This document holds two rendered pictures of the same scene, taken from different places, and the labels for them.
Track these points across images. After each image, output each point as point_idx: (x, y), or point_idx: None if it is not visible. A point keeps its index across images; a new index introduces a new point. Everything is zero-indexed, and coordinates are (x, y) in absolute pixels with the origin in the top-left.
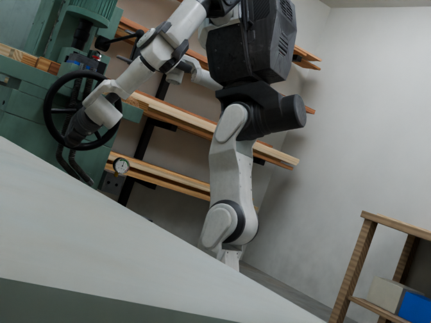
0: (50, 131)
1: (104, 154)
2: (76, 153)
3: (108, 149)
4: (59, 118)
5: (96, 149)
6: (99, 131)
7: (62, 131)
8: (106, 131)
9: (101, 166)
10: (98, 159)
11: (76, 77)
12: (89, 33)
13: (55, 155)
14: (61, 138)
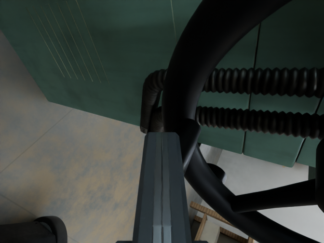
0: (189, 25)
1: (227, 143)
2: (212, 99)
3: (237, 149)
4: (295, 36)
5: (232, 132)
6: (276, 136)
7: (239, 73)
8: (276, 148)
9: (205, 140)
10: (214, 135)
11: None
12: None
13: (155, 71)
14: (176, 96)
